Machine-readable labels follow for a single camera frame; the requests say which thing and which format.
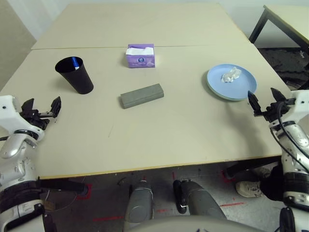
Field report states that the grey robot torso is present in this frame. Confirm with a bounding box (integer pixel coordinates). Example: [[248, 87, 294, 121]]
[[127, 216, 268, 232]]

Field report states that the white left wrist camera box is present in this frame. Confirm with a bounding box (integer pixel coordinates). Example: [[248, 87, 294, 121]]
[[0, 95, 45, 141]]

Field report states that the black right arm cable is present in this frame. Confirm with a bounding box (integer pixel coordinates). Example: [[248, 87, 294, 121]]
[[271, 101, 309, 174]]

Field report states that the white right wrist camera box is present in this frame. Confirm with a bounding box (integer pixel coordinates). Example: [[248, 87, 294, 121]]
[[281, 90, 309, 126]]

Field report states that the black table foot bar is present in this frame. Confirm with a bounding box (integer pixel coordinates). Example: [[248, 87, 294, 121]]
[[225, 158, 283, 178], [40, 179, 89, 195]]

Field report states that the white tissue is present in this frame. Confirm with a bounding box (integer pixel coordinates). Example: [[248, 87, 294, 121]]
[[221, 67, 242, 84]]

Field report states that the grey right robot leg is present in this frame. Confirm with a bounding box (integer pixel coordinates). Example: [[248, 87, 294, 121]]
[[173, 179, 227, 220]]

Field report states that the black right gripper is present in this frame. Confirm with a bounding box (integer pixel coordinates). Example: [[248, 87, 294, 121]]
[[247, 87, 296, 123]]

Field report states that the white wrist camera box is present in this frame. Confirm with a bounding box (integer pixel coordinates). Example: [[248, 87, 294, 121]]
[[281, 90, 309, 126], [0, 95, 45, 141]]

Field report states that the grey robot leg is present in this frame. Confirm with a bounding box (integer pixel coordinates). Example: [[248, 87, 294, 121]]
[[173, 179, 227, 220], [124, 180, 155, 230]]

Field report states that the blue plate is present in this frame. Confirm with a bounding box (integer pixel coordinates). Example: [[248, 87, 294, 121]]
[[206, 63, 258, 100]]

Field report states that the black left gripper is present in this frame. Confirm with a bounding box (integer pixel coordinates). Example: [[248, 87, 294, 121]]
[[20, 96, 62, 131]]

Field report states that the grey glasses case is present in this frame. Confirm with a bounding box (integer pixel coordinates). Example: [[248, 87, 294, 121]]
[[120, 83, 165, 110]]

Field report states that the purple tissue box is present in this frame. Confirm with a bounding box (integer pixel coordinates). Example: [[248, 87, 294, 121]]
[[125, 43, 156, 69]]

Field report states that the beige table with black frame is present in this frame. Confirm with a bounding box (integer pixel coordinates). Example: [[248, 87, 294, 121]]
[[248, 4, 309, 55]]

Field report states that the bystander in black trousers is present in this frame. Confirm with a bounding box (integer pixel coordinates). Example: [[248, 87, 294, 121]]
[[235, 165, 285, 201]]

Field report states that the black cup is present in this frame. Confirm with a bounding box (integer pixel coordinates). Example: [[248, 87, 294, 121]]
[[55, 56, 94, 95]]

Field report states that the white floor cable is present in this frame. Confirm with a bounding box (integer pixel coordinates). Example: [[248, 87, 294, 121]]
[[44, 189, 80, 213]]

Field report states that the grey left robot leg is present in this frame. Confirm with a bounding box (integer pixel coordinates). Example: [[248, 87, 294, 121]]
[[124, 180, 155, 230]]

